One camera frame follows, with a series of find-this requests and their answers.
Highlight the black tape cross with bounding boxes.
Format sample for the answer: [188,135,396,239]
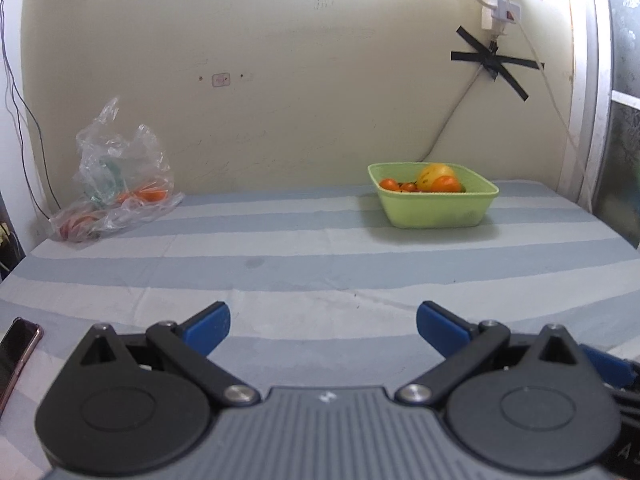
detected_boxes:
[450,25,545,102]

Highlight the rose gold smartphone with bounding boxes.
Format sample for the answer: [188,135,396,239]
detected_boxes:
[0,317,44,413]

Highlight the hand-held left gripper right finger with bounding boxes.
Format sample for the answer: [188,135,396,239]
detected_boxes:
[394,300,590,407]

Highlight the thin wall cable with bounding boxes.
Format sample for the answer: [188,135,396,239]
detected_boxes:
[426,47,497,162]

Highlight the large yellow grapefruit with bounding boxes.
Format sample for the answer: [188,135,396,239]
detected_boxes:
[417,162,458,193]

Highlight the white power cable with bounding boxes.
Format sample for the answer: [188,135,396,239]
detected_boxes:
[510,15,598,213]

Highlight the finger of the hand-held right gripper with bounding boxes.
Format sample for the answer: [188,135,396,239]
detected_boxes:
[579,344,634,389]

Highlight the black cable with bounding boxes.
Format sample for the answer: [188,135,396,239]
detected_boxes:
[0,0,57,222]

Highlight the clear plastic bag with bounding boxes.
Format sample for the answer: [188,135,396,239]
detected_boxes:
[49,97,186,243]

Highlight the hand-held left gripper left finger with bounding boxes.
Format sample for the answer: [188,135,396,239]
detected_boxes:
[65,300,261,407]

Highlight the green plastic basket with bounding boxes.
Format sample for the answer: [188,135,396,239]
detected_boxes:
[367,161,500,229]

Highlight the window frame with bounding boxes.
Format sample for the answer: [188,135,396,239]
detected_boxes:
[557,0,640,251]

